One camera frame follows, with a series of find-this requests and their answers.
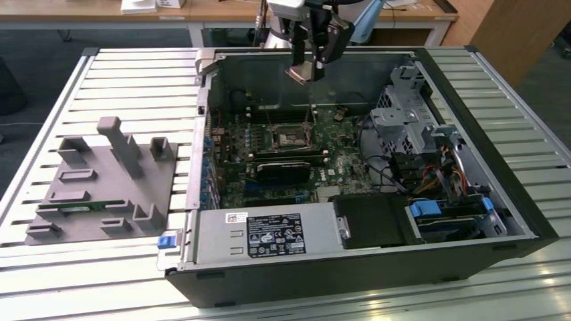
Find silver drive cage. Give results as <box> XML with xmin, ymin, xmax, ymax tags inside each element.
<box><xmin>368</xmin><ymin>65</ymin><xmax>470</xmax><ymax>158</ymax></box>

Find blue disk carrier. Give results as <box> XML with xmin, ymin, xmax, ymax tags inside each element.
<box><xmin>408</xmin><ymin>199</ymin><xmax>443</xmax><ymax>219</ymax></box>

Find silver power supply unit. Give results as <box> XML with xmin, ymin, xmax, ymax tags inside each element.
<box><xmin>176</xmin><ymin>209</ymin><xmax>346</xmax><ymax>272</ymax></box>

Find silver heat sink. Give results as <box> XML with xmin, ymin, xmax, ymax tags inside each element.
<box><xmin>316</xmin><ymin>186</ymin><xmax>343</xmax><ymax>202</ymax></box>

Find wooden desk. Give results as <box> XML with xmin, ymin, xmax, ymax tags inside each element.
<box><xmin>0</xmin><ymin>0</ymin><xmax>461</xmax><ymax>47</ymax></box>

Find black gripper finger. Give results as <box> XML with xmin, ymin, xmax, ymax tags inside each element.
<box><xmin>291</xmin><ymin>18</ymin><xmax>312</xmax><ymax>68</ymax></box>
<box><xmin>311</xmin><ymin>18</ymin><xmax>356</xmax><ymax>83</ymax></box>

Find wooden cabinet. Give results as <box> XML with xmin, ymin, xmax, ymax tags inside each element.
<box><xmin>439</xmin><ymin>0</ymin><xmax>571</xmax><ymax>88</ymax></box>

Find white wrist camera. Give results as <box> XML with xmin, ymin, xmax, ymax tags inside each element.
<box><xmin>266</xmin><ymin>0</ymin><xmax>310</xmax><ymax>18</ymax></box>

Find black cable brass connector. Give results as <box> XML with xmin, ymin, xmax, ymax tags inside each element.
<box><xmin>252</xmin><ymin>0</ymin><xmax>268</xmax><ymax>47</ymax></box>

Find green RAM stick white label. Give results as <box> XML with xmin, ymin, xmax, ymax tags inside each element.
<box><xmin>56</xmin><ymin>199</ymin><xmax>127</xmax><ymax>213</ymax></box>

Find green motherboard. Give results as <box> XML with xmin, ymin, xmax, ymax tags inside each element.
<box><xmin>206</xmin><ymin>106</ymin><xmax>375</xmax><ymax>209</ymax></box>

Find yellow red wire bundle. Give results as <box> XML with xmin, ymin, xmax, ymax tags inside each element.
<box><xmin>412</xmin><ymin>143</ymin><xmax>473</xmax><ymax>198</ymax></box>

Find black PC case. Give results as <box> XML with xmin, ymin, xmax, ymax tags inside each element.
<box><xmin>155</xmin><ymin>45</ymin><xmax>562</xmax><ymax>309</ymax></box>

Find plain white box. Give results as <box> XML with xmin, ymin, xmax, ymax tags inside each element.
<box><xmin>120</xmin><ymin>0</ymin><xmax>160</xmax><ymax>15</ymax></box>

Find silver CPU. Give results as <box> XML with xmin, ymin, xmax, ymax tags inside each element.
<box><xmin>284</xmin><ymin>62</ymin><xmax>320</xmax><ymax>85</ymax></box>

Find thin black desk cable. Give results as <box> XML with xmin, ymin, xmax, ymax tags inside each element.
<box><xmin>390</xmin><ymin>7</ymin><xmax>410</xmax><ymax>31</ymax></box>

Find silver case corner bracket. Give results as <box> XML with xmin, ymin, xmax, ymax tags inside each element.
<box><xmin>194</xmin><ymin>47</ymin><xmax>223</xmax><ymax>77</ymax></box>

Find CPU socket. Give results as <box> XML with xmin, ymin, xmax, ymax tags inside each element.
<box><xmin>266</xmin><ymin>122</ymin><xmax>316</xmax><ymax>150</ymax></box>

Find black plastic shroud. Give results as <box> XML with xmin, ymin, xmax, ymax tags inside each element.
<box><xmin>332</xmin><ymin>193</ymin><xmax>424</xmax><ymax>251</ymax></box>

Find grey parts rack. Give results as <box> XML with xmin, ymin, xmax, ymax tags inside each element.
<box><xmin>26</xmin><ymin>116</ymin><xmax>180</xmax><ymax>247</ymax></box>

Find silver disk bay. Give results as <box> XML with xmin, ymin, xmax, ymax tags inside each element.
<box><xmin>404</xmin><ymin>196</ymin><xmax>510</xmax><ymax>245</ymax></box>

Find white papers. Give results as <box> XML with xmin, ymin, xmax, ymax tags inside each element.
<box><xmin>384</xmin><ymin>0</ymin><xmax>440</xmax><ymax>11</ymax></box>

